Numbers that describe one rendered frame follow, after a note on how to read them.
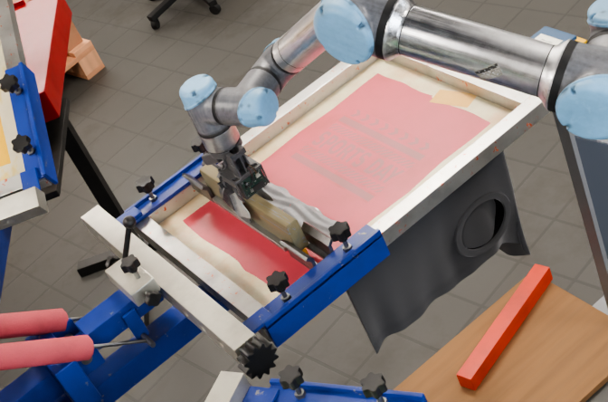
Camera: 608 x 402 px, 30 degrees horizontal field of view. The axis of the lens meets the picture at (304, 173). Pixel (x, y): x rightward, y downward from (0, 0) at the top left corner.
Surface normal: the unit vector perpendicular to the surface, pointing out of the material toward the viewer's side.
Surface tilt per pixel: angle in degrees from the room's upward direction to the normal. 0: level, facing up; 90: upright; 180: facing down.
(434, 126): 0
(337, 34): 87
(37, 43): 0
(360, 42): 87
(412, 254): 94
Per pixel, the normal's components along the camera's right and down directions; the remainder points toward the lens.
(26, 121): -0.23, -0.33
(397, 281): 0.62, 0.36
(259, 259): -0.34, -0.74
